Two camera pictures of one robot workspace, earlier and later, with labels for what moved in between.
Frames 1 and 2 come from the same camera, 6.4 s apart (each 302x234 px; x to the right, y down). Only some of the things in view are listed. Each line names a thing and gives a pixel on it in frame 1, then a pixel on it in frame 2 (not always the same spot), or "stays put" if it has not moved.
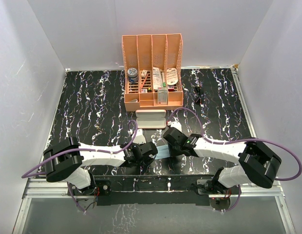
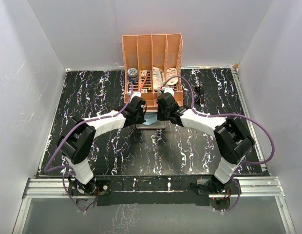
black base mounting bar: [125, 190] stays put
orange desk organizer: [152, 70] stays put
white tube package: [158, 81] stays put
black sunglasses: [198, 94] stays put
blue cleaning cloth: [163, 152] → [150, 118]
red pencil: [144, 81] stays put
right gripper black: [173, 152] → [160, 116]
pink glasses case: [149, 119] stays put
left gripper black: [145, 161] → [141, 120]
